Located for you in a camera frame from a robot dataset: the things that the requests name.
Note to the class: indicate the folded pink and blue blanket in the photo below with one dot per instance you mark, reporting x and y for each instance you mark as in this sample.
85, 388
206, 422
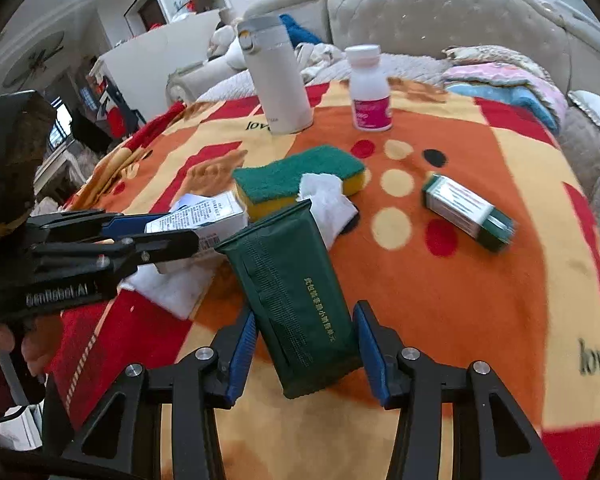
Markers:
505, 82

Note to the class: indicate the white cabinet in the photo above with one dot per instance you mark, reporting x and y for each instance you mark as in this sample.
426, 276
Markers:
150, 55

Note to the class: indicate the white thermos bottle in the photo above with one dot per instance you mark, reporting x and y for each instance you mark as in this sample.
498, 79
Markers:
277, 75

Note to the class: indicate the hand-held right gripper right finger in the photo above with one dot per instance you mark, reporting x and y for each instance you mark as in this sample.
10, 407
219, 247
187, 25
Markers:
375, 355

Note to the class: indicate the blue cloth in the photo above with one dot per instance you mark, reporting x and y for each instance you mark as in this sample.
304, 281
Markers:
300, 30

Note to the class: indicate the white paper towel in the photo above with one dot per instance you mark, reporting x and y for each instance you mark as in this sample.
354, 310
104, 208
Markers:
170, 290

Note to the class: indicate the dark green tissue packet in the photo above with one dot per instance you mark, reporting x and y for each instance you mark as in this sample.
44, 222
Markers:
285, 280

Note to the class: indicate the grey quilted sofa cover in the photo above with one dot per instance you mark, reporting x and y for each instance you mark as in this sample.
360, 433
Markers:
587, 160

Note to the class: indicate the white quilted tissue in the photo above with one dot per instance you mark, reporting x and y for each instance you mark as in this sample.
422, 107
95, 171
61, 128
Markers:
330, 205

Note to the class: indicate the beige tufted sofa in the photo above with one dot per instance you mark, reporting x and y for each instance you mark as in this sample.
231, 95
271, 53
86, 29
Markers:
430, 15

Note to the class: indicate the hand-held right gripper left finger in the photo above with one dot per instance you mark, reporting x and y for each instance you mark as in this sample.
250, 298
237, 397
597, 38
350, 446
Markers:
242, 355

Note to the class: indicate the ceiling fan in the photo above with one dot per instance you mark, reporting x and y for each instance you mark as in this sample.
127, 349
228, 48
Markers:
32, 60

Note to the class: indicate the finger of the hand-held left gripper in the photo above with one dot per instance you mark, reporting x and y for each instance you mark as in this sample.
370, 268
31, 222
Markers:
170, 245
120, 226

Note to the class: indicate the white carton box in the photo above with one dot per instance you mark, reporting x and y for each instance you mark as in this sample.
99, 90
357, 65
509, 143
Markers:
210, 215

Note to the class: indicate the white frilled pillow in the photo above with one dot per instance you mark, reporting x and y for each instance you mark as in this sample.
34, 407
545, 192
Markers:
597, 112

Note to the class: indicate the white pill bottle pink label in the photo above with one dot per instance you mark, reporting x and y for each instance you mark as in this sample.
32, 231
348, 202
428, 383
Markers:
370, 90

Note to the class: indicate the green and yellow sponge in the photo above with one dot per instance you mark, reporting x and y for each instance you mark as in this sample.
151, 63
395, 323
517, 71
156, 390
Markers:
290, 172

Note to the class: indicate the printed orange fleece blanket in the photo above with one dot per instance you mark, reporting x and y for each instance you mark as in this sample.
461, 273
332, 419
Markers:
455, 300

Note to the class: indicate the green and white medicine box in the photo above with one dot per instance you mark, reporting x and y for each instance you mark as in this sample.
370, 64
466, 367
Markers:
460, 207

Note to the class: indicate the person's left hand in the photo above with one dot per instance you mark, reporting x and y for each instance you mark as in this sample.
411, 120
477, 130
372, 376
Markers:
40, 345

